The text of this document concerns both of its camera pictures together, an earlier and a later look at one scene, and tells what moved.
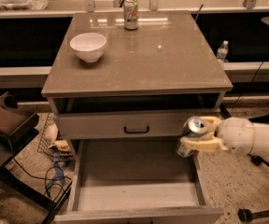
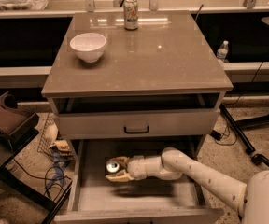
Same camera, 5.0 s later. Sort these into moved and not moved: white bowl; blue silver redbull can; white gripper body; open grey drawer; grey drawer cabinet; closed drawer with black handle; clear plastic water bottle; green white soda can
Moved: white gripper body; blue silver redbull can
Not moved: grey drawer cabinet; open grey drawer; green white soda can; clear plastic water bottle; white bowl; closed drawer with black handle
